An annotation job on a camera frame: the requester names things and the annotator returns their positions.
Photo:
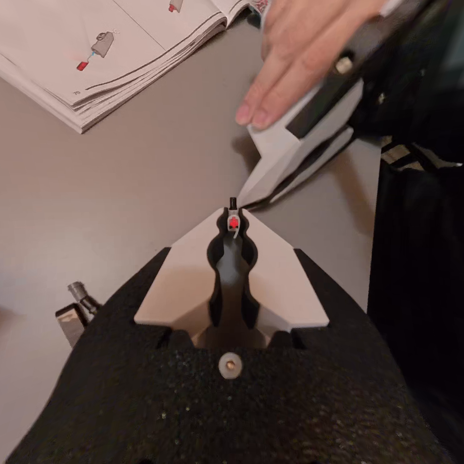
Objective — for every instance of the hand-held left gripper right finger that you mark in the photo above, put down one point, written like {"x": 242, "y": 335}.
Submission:
{"x": 286, "y": 286}

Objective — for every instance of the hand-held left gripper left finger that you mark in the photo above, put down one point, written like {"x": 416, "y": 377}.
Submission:
{"x": 177, "y": 286}

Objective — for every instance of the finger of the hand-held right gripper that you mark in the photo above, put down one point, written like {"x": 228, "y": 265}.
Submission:
{"x": 279, "y": 152}
{"x": 319, "y": 159}

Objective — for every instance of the black toy pin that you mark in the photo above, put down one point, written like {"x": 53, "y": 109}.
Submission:
{"x": 233, "y": 203}

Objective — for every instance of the grey toy connector brick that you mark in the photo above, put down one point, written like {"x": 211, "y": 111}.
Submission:
{"x": 230, "y": 227}

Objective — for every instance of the red toy pin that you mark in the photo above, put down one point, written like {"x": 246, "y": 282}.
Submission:
{"x": 234, "y": 221}

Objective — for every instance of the grey desk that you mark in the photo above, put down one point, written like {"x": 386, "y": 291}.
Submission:
{"x": 145, "y": 181}

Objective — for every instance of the person's right hand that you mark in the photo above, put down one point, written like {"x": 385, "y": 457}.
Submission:
{"x": 304, "y": 47}

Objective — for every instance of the black and grey toy part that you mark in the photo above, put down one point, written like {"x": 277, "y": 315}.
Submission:
{"x": 74, "y": 319}

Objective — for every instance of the person's dark clothing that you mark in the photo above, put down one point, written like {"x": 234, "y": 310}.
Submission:
{"x": 417, "y": 253}

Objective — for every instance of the instruction booklet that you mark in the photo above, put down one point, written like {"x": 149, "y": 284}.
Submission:
{"x": 108, "y": 47}

